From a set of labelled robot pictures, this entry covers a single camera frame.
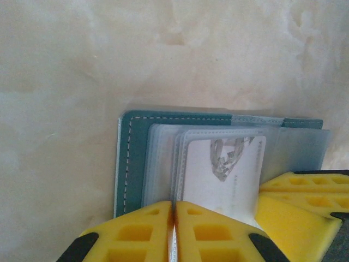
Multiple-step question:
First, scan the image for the teal leather card holder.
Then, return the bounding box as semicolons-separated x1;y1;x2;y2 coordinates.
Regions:
113;110;332;219

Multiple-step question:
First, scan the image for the white card grey logo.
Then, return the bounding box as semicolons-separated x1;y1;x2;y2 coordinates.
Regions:
181;135;267;227

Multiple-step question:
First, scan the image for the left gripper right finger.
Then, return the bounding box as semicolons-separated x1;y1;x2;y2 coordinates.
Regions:
175;201;290;262

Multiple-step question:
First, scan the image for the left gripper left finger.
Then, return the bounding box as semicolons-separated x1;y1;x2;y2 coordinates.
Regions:
58;201;173;262

